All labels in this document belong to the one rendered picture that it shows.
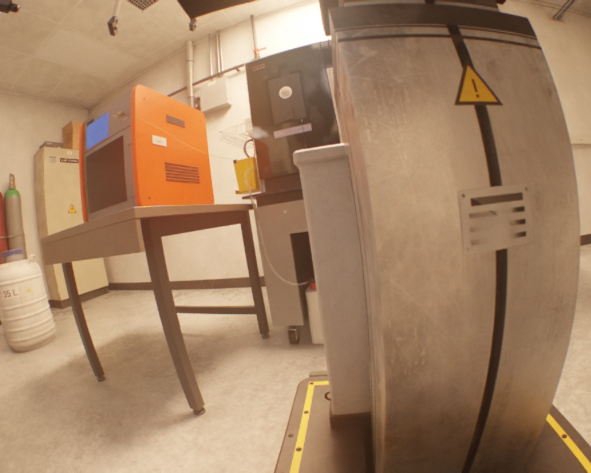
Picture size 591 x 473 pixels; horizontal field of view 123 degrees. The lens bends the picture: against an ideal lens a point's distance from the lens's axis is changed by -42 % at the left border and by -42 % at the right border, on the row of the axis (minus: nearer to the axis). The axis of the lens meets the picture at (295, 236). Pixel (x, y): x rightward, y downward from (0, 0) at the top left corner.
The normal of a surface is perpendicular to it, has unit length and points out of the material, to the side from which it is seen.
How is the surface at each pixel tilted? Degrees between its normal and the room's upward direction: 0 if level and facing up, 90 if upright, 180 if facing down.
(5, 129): 90
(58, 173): 90
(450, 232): 90
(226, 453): 0
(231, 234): 90
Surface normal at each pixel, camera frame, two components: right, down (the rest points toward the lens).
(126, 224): -0.27, 0.11
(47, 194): 0.95, -0.12
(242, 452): -0.15, -0.99
